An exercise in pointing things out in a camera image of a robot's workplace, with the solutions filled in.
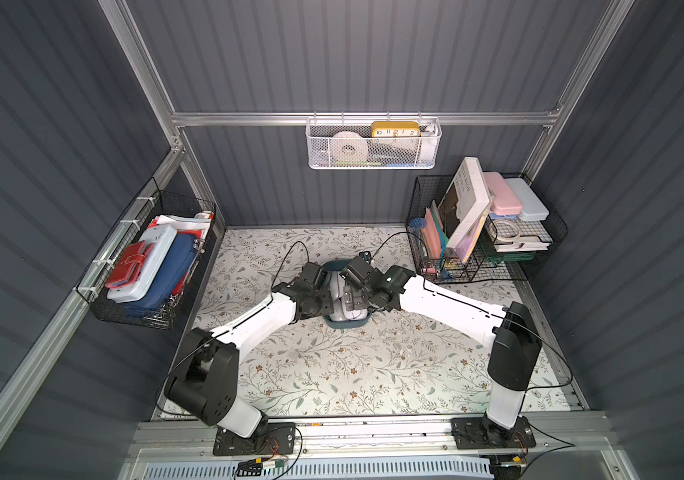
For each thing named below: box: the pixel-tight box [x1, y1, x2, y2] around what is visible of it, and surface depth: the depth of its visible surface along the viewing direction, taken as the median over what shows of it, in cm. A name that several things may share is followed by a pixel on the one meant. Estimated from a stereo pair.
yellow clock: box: [371, 121, 421, 138], surface depth 90 cm
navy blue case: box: [119, 233, 199, 312], surface depth 68 cm
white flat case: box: [107, 225, 178, 304], surface depth 66 cm
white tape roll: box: [330, 130, 369, 162], surface depth 86 cm
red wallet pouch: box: [105, 240, 155, 289], surface depth 64 cm
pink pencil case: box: [484, 172, 523, 215], surface depth 96 cm
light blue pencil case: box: [505, 178, 550, 221], surface depth 98 cm
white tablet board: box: [438, 156, 494, 250], surface depth 91 cm
